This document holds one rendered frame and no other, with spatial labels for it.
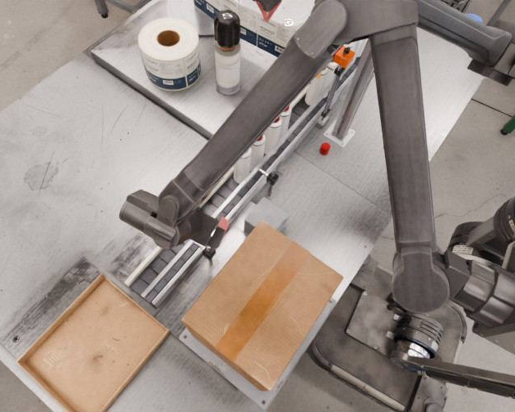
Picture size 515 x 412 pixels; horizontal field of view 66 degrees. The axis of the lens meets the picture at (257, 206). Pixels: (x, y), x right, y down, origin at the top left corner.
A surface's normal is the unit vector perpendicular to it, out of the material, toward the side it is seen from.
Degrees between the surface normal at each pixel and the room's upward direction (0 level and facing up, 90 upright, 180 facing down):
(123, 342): 0
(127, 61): 0
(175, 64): 90
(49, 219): 0
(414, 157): 49
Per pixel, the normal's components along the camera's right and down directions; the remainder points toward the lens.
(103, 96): 0.06, -0.43
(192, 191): -0.30, 0.36
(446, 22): 0.35, 0.57
